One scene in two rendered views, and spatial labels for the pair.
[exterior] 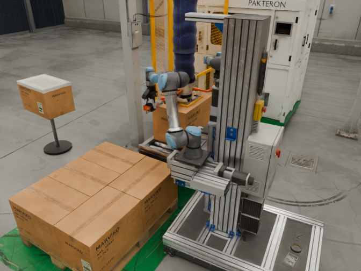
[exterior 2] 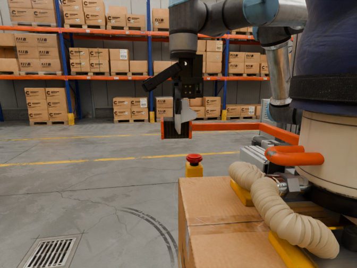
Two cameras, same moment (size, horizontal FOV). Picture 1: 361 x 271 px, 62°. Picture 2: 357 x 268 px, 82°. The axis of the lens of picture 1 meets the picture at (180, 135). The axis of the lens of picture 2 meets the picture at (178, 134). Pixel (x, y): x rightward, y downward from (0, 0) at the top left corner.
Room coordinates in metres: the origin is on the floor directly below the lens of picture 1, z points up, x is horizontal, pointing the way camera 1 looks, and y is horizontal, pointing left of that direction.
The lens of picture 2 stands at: (3.46, 0.06, 1.33)
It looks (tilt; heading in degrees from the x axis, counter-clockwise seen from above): 14 degrees down; 234
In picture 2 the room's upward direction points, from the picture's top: straight up
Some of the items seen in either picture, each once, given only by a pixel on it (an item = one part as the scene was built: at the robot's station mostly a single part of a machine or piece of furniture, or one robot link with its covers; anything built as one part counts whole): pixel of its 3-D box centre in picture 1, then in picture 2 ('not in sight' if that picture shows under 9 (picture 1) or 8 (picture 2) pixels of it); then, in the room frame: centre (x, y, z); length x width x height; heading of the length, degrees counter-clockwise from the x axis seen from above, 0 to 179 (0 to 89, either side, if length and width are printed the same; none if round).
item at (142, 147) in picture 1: (165, 155); not in sight; (2.69, 0.16, 0.58); 0.70 x 0.03 x 0.06; 59
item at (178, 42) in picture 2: not in sight; (183, 45); (3.11, -0.40, 1.43); 0.08 x 0.08 x 0.05
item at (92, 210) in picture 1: (101, 198); not in sight; (2.28, 0.76, 0.34); 1.20 x 1.00 x 0.40; 149
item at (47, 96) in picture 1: (46, 95); not in sight; (3.79, 1.80, 0.82); 0.60 x 0.40 x 0.40; 54
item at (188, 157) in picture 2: not in sight; (194, 160); (2.92, -0.57, 1.02); 0.07 x 0.07 x 0.04
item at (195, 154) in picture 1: (193, 149); not in sight; (1.97, -0.10, 1.09); 0.15 x 0.15 x 0.10
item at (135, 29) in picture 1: (135, 34); not in sight; (3.80, 0.55, 1.62); 0.20 x 0.05 x 0.30; 149
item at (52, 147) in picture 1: (53, 129); not in sight; (3.79, 1.80, 0.31); 0.40 x 0.40 x 0.62
